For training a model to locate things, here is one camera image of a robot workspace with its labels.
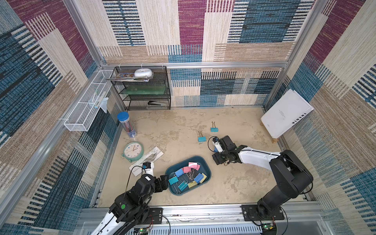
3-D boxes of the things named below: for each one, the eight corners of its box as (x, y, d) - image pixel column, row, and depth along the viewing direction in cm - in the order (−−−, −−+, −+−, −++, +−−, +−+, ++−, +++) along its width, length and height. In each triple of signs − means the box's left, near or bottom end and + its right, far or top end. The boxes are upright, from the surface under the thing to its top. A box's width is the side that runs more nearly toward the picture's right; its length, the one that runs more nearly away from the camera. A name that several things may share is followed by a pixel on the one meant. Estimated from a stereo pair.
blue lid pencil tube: (128, 139, 105) (118, 122, 90) (125, 124, 113) (116, 107, 99) (137, 136, 106) (129, 119, 92) (134, 122, 115) (126, 104, 100)
